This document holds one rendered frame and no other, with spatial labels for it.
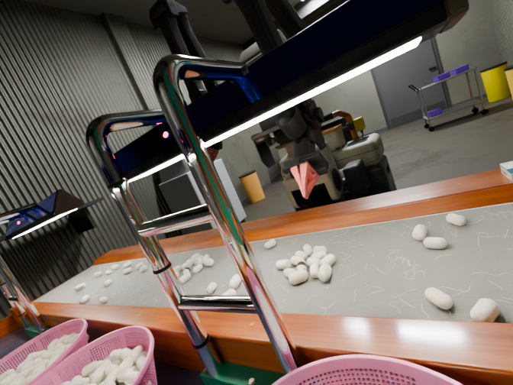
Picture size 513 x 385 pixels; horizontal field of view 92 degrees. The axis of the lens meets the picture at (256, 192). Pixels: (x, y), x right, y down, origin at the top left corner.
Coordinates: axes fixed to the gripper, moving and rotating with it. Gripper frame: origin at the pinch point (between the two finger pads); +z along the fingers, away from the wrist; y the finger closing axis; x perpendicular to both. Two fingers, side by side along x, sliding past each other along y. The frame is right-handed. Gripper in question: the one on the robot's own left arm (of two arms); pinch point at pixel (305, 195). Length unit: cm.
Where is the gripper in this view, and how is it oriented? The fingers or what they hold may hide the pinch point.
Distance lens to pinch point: 59.4
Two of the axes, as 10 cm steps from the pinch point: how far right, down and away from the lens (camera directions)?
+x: 6.0, 4.4, 6.7
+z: -0.8, 8.6, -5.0
